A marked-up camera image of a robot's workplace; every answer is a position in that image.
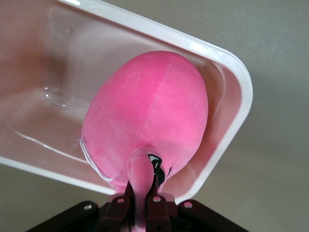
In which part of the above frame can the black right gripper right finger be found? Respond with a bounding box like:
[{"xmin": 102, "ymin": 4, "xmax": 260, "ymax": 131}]
[{"xmin": 144, "ymin": 174, "xmax": 251, "ymax": 232}]

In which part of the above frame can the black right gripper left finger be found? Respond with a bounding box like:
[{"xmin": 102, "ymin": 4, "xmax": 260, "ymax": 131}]
[{"xmin": 25, "ymin": 181, "xmax": 135, "ymax": 232}]

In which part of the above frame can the pink plush toy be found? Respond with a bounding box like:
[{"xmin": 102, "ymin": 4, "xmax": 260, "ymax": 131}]
[{"xmin": 77, "ymin": 50, "xmax": 210, "ymax": 232}]

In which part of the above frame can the brown table mat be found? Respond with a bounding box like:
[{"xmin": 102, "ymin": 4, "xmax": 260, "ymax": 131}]
[{"xmin": 0, "ymin": 0, "xmax": 309, "ymax": 232}]

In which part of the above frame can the white plastic bin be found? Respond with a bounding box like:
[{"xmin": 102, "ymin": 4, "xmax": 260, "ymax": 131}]
[{"xmin": 0, "ymin": 0, "xmax": 254, "ymax": 203}]

